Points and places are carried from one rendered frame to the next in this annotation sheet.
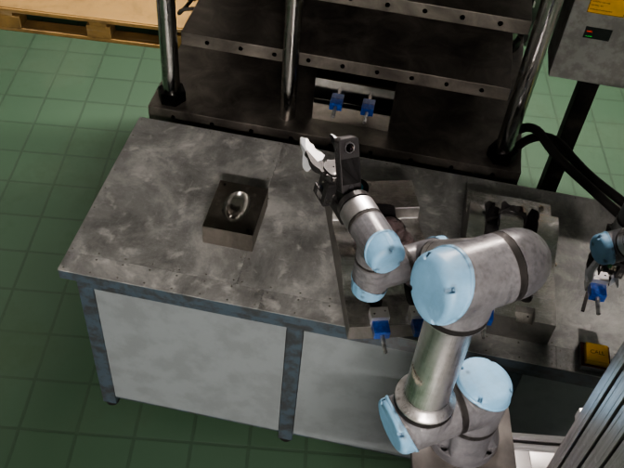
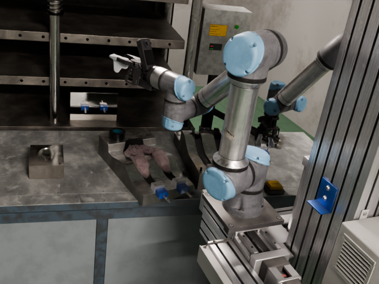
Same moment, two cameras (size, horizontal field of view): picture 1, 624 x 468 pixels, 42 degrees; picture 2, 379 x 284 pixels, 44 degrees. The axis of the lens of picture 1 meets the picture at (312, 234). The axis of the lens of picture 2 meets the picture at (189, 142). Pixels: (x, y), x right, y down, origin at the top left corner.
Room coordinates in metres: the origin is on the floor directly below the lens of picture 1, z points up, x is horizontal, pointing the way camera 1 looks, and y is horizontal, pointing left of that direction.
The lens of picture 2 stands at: (-0.32, 0.44, 1.97)
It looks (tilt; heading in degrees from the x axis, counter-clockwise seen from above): 26 degrees down; 335
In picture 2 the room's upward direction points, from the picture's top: 8 degrees clockwise
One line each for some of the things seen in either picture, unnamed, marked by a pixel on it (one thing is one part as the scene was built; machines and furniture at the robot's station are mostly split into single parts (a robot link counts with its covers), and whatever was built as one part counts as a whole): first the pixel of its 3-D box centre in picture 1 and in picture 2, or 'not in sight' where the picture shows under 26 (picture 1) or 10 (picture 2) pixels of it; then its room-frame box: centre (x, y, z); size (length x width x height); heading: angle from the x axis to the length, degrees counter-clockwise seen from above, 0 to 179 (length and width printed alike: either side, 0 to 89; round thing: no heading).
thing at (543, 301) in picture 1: (507, 253); (210, 151); (1.60, -0.57, 0.87); 0.50 x 0.26 x 0.14; 174
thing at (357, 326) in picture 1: (382, 254); (144, 163); (1.55, -0.21, 0.85); 0.50 x 0.26 x 0.11; 11
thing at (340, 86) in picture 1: (362, 63); (91, 91); (2.45, -0.12, 0.87); 0.50 x 0.27 x 0.17; 174
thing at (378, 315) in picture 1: (381, 332); (162, 194); (1.28, -0.21, 0.85); 0.13 x 0.05 x 0.05; 11
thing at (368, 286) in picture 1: (378, 271); (176, 111); (1.07, -0.14, 1.34); 0.11 x 0.08 x 0.11; 117
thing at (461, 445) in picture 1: (467, 423); (245, 194); (0.89, -0.37, 1.09); 0.15 x 0.15 x 0.10
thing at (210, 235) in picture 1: (236, 214); (46, 161); (1.67, 0.23, 0.83); 0.20 x 0.15 x 0.07; 174
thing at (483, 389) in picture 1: (476, 396); (250, 166); (0.89, -0.36, 1.20); 0.13 x 0.12 x 0.14; 117
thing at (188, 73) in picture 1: (349, 74); (81, 103); (2.54, -0.08, 0.75); 1.30 x 0.84 x 0.06; 84
